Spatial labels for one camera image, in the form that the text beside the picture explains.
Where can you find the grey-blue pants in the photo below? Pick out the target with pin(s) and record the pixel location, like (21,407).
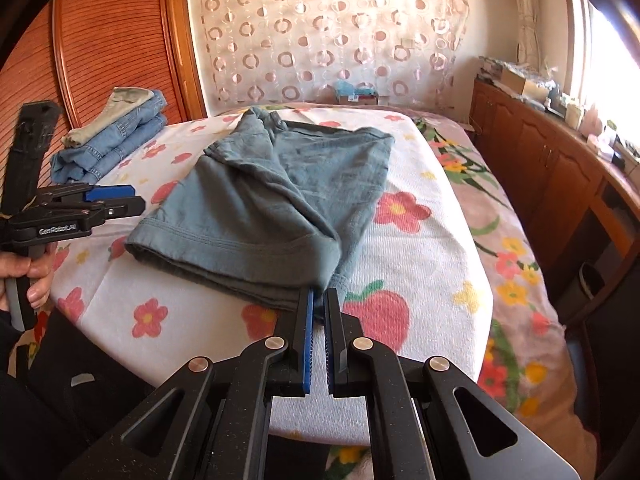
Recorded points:
(260,210)

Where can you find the dark waste bin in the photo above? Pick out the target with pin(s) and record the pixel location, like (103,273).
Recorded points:
(592,290)

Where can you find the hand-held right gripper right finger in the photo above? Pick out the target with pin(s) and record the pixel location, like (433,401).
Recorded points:
(330,347)

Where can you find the pink floral bedspread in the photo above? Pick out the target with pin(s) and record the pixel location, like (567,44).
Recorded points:
(520,280)

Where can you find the person's black clothing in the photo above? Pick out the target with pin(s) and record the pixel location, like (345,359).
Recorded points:
(60,410)

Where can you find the person's left hand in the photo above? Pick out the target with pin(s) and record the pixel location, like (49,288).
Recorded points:
(41,285)

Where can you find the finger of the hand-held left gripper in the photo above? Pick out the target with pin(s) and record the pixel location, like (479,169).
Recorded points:
(112,193)
(125,207)

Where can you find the white window curtain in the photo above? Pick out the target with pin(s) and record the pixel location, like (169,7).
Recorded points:
(525,20)

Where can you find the white floral towel blanket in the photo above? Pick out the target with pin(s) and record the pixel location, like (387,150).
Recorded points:
(425,270)

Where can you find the sheer circle-patterned curtain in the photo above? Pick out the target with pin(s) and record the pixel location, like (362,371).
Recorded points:
(325,25)

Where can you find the bright window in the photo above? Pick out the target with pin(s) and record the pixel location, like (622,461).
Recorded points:
(605,55)

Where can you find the folded blue denim jeans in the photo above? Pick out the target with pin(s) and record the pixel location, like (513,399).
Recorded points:
(145,110)
(100,156)

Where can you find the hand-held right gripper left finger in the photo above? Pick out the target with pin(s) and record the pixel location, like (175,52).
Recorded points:
(307,345)

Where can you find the folded beige pants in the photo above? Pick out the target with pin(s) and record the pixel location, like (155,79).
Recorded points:
(117,105)

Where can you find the cardboard box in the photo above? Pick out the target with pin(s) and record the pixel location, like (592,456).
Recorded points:
(356,95)

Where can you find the wooden slatted wardrobe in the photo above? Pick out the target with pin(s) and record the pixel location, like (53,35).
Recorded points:
(110,35)

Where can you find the assorted clutter pile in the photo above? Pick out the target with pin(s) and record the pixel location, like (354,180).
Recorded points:
(530,87)

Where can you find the wooden cabinet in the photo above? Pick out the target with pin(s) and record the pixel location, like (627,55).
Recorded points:
(545,170)

